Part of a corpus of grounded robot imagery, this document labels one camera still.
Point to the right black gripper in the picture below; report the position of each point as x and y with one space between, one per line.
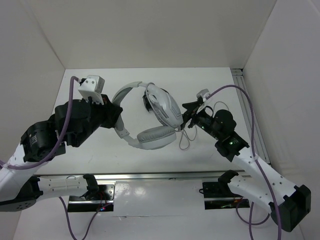
188 114

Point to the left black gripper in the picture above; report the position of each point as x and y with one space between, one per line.
111 111

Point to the white grey headphones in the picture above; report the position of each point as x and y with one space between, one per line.
156 137

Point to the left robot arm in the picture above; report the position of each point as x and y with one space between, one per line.
20 188

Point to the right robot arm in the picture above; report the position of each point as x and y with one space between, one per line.
286 202

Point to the black headphones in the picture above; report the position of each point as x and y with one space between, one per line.
156 99

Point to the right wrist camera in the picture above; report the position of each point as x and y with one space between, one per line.
202 99

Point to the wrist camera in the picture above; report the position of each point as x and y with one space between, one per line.
91 88
202 99

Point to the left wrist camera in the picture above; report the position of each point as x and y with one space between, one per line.
91 88

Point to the aluminium front rail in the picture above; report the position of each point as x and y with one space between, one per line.
157 176

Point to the aluminium rail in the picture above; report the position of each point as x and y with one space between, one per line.
259 143
157 176

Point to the aluminium right side rail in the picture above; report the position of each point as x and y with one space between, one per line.
259 143

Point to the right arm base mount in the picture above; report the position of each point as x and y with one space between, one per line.
215 198

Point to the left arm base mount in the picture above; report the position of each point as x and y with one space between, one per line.
103 200

